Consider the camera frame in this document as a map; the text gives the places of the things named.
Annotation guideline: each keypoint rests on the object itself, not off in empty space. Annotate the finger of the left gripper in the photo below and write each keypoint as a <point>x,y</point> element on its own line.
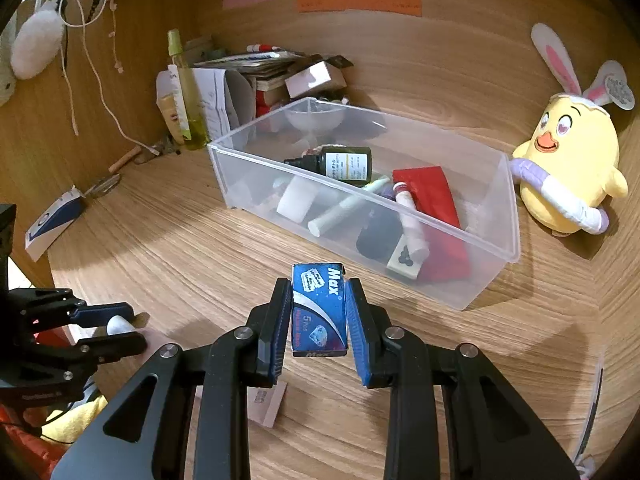
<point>95,312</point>
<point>87,354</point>

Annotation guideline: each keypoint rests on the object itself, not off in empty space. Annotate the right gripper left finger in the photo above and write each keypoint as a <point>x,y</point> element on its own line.
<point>143,432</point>

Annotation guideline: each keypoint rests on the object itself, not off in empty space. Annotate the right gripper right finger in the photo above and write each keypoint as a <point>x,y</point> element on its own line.
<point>492,432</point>

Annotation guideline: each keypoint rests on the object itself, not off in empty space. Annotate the blue Max blade box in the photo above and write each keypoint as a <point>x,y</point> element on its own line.
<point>318,316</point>

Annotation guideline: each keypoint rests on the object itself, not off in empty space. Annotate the red envelope pouch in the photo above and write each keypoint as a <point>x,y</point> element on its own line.
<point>448,259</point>

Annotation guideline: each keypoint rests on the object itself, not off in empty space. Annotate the pink white tube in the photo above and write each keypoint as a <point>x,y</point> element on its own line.
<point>418,248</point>

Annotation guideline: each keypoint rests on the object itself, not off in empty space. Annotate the purple black spray bottle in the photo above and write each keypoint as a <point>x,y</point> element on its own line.
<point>380,235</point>

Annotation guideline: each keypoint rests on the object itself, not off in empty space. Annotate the dark green dropper bottle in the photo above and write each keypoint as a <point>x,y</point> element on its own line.
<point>349,164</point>

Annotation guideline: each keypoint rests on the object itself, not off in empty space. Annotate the blue white card box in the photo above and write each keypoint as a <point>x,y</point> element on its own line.
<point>53,222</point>

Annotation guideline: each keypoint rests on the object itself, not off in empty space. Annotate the eyeglasses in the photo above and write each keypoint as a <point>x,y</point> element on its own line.
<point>103,187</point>

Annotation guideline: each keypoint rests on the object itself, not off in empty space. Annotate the yellow green spray bottle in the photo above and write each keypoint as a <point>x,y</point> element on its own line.
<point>186,96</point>

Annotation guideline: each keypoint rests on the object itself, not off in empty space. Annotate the clear plastic storage bin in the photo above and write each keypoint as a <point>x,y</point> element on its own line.
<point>250,168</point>

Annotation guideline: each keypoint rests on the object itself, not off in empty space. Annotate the beige cosmetic tube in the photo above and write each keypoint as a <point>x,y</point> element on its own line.
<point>168,110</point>

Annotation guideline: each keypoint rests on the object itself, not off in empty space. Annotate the white fluffy pompom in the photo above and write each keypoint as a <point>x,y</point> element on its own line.
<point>37,42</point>

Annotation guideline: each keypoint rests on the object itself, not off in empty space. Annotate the white folded paper booklets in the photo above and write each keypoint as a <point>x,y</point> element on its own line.
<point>227,99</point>

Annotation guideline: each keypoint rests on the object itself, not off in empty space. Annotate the yellow chick plush toy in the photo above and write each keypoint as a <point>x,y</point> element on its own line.
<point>570,164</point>

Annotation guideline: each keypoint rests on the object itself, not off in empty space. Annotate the stack of books and papers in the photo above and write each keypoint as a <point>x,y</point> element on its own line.
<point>267,71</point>

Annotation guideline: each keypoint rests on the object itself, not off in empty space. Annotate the white bowl of trinkets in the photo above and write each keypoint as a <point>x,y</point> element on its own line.
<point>319,117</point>

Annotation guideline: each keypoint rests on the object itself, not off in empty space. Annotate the red white marker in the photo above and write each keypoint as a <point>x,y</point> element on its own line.
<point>259,48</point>

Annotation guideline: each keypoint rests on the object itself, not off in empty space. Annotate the small white cardboard box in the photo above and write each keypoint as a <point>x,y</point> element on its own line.
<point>315,79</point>

